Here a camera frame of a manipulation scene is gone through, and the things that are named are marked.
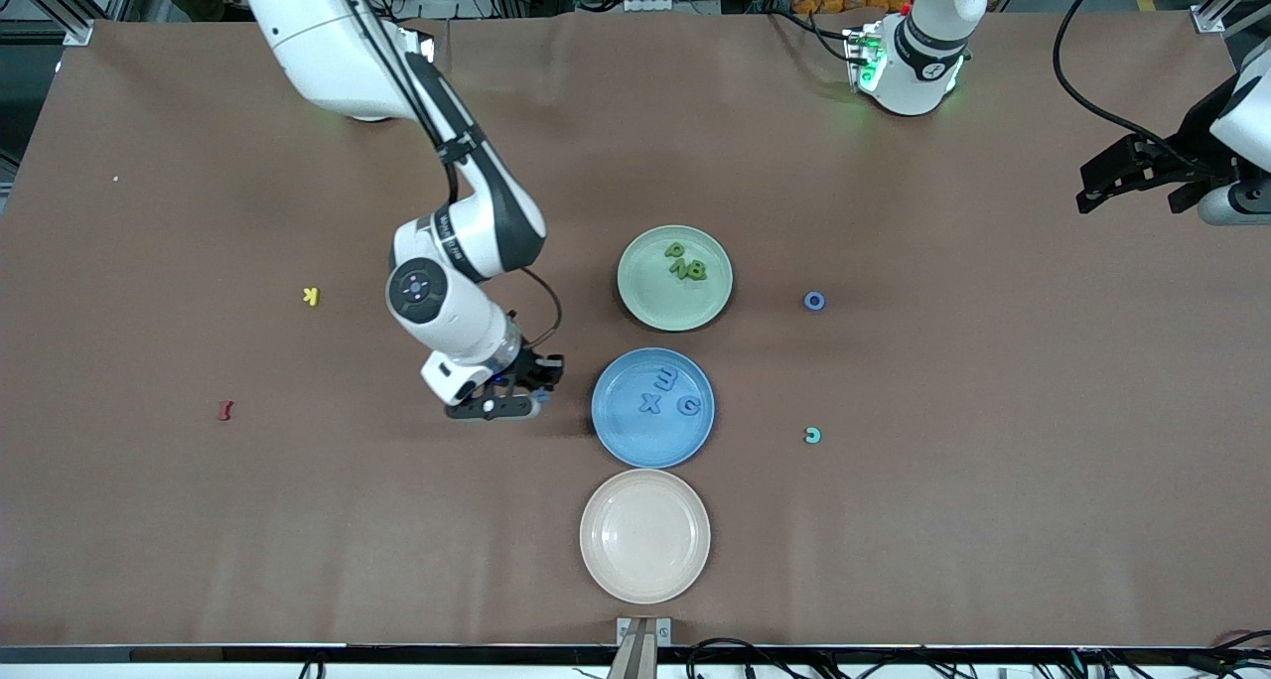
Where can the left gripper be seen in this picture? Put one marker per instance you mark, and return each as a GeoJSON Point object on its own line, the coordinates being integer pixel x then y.
{"type": "Point", "coordinates": [1195, 155]}

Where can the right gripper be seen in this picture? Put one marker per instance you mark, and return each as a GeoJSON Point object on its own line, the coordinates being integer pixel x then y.
{"type": "Point", "coordinates": [527, 365]}

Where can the blue letter X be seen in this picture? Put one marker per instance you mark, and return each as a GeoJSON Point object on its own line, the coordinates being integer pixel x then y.
{"type": "Point", "coordinates": [649, 406]}

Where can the blue letter E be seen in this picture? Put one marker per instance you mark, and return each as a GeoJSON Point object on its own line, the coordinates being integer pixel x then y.
{"type": "Point", "coordinates": [667, 378]}

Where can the blue letter G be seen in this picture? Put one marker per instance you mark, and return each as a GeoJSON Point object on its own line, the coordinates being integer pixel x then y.
{"type": "Point", "coordinates": [682, 407]}

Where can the green letter N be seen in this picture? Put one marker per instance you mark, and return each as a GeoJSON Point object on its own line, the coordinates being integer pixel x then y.
{"type": "Point", "coordinates": [680, 271]}

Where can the green letter B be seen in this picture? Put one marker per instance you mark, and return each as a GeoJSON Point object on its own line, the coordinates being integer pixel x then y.
{"type": "Point", "coordinates": [699, 269]}

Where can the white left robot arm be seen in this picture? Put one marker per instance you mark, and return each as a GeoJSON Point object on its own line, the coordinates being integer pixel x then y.
{"type": "Point", "coordinates": [914, 73]}

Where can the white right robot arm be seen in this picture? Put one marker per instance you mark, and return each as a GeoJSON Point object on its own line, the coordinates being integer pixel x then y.
{"type": "Point", "coordinates": [328, 44]}

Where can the blue plate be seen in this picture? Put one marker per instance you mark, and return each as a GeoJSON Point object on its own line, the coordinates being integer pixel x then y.
{"type": "Point", "coordinates": [635, 441]}

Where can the pale green plate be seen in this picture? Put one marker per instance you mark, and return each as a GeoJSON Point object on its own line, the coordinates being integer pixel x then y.
{"type": "Point", "coordinates": [665, 307]}

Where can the brown table cover sheet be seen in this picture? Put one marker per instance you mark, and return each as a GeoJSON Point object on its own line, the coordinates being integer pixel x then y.
{"type": "Point", "coordinates": [496, 510]}

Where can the beige plate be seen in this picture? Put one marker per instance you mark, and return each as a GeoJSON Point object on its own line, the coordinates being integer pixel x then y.
{"type": "Point", "coordinates": [645, 535]}

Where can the blue letter O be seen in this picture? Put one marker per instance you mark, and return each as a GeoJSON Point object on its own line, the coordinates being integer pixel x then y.
{"type": "Point", "coordinates": [807, 301]}

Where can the long white power strip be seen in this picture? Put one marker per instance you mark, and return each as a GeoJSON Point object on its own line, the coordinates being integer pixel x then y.
{"type": "Point", "coordinates": [675, 4]}

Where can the silver aluminium frame bar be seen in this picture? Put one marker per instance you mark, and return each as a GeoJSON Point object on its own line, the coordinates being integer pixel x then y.
{"type": "Point", "coordinates": [1231, 4]}
{"type": "Point", "coordinates": [70, 29]}

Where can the metal table bracket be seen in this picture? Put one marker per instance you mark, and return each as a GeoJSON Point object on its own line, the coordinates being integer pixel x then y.
{"type": "Point", "coordinates": [643, 649]}

